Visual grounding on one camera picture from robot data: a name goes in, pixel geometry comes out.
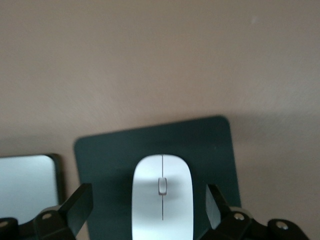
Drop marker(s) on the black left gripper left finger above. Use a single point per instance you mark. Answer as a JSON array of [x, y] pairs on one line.
[[75, 205]]

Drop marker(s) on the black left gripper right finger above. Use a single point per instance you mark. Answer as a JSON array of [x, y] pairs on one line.
[[232, 222]]

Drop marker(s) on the white computer mouse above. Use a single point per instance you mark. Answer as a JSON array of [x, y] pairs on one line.
[[150, 200]]

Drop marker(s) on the black mouse pad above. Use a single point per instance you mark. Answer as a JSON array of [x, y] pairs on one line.
[[200, 150]]

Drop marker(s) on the silver laptop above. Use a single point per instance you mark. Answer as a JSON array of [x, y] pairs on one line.
[[25, 180]]

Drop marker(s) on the brown table cover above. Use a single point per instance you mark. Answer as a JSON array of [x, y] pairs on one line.
[[160, 62]]

